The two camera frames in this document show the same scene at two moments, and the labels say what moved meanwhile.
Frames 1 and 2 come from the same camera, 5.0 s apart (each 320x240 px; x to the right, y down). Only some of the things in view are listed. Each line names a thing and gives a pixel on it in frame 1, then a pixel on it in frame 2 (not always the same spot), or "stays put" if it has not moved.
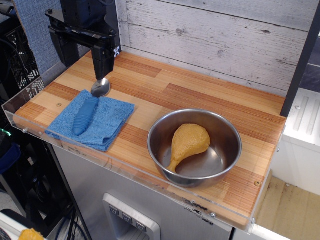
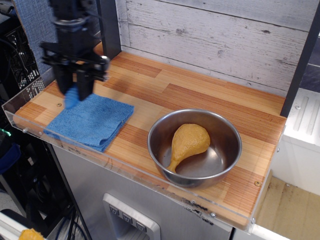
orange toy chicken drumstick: (188, 139) stays put
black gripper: (85, 20) to (74, 21)
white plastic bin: (297, 160) stays put
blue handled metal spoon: (100, 88) to (72, 97)
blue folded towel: (108, 118) stays put
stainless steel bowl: (193, 148) stays put
